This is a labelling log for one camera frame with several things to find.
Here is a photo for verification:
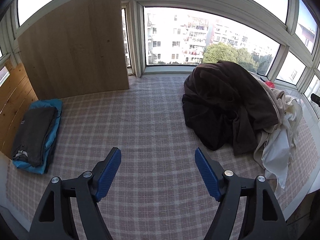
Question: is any pine plank panel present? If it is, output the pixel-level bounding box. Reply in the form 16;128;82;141
0;59;37;158

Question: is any folded blue garment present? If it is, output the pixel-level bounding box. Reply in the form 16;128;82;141
12;99;62;174

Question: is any large light wooden board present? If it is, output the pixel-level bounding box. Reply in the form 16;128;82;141
18;0;129;100

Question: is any white window frame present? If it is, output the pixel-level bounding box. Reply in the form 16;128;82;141
15;0;319;90

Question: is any dark brown garment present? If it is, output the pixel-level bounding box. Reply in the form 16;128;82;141
182;61;279;155

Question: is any red cloth item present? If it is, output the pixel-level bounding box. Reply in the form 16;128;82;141
265;81;275;88

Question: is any cream white garment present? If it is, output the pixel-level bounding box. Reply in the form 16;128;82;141
253;94;303;198

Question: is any folded dark grey shirt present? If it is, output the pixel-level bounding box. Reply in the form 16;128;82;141
11;107;57;167

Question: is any beige garment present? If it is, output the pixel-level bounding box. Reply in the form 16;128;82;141
258;80;285;128

